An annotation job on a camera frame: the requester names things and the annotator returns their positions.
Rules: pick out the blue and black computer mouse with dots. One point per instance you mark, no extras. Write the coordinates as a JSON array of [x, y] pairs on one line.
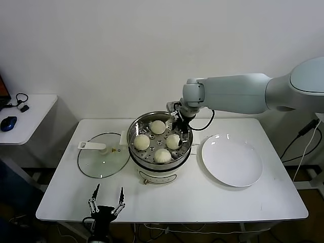
[[8, 124]]

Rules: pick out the white side table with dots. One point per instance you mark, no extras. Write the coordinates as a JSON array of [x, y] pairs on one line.
[[35, 114]]

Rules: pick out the white desk with foot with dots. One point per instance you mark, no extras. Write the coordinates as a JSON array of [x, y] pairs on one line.
[[314, 177]]

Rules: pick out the small black device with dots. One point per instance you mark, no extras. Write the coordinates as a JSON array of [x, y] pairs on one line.
[[24, 109]]

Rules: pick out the dark blue clothed person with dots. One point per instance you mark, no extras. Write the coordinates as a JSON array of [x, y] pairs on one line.
[[15, 189]]

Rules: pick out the white steamed baozi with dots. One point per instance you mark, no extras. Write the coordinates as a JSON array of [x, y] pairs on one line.
[[162, 155], [172, 141], [141, 141], [158, 126]]

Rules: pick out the white electric cooking pot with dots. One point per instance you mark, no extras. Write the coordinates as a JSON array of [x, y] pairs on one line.
[[157, 174]]

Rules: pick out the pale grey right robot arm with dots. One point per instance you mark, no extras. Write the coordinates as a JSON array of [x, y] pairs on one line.
[[240, 93]]

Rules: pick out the stainless steel steamer basket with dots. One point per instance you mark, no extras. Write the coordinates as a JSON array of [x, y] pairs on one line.
[[159, 142]]

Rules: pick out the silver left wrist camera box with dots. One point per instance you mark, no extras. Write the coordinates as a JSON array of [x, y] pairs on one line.
[[99, 240]]

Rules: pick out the black laptop with orange screen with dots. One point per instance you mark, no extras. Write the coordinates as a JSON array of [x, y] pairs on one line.
[[3, 88]]

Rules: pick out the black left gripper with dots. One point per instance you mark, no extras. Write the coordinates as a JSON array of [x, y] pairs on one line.
[[103, 212]]

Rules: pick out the white round plate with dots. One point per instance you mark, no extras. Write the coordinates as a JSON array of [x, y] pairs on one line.
[[231, 162]]

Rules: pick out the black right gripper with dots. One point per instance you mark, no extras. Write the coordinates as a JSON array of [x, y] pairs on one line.
[[184, 121]]

